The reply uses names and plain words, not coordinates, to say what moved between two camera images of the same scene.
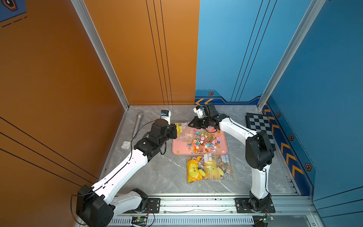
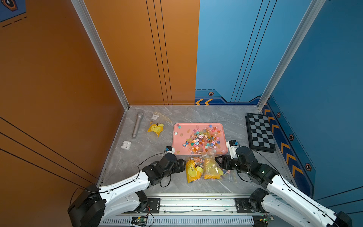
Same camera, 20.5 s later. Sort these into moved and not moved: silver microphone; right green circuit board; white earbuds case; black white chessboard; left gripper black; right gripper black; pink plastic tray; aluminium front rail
Moved: right gripper black; left gripper black
Not moved: white earbuds case; right green circuit board; black white chessboard; aluminium front rail; silver microphone; pink plastic tray
